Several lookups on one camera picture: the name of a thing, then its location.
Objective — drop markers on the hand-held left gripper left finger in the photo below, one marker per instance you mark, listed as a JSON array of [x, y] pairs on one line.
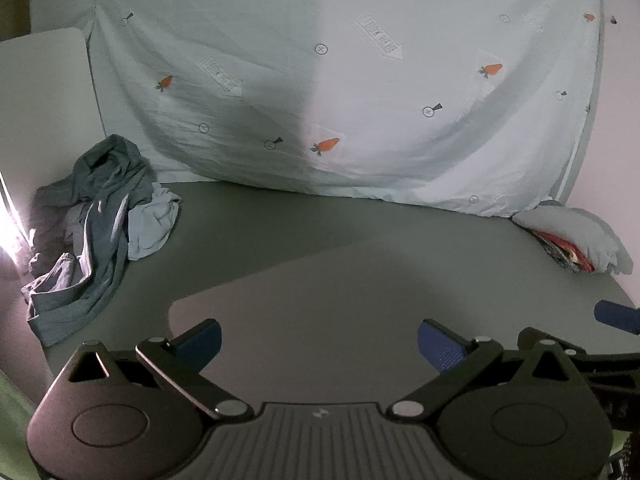
[[200, 344]]

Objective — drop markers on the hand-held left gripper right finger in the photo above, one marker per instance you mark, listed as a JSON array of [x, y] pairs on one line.
[[442, 347]]

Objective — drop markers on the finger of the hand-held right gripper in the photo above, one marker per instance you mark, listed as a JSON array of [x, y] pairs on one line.
[[616, 314], [600, 357]]

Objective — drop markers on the blue denim jeans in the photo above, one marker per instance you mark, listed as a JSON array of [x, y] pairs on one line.
[[105, 240]]

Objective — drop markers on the red patterned cloth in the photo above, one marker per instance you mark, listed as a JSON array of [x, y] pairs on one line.
[[565, 256]]

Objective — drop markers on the grey folded cloth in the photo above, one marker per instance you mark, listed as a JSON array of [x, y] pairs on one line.
[[575, 232]]

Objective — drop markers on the light blue garment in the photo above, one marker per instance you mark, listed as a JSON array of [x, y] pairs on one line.
[[150, 225]]

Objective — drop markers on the grey crumpled garment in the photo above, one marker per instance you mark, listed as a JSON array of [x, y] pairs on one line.
[[75, 222]]

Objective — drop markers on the white board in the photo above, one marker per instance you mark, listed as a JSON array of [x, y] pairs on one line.
[[45, 120]]

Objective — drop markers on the carrot print light blue blanket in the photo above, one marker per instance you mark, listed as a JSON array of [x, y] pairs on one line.
[[350, 60]]

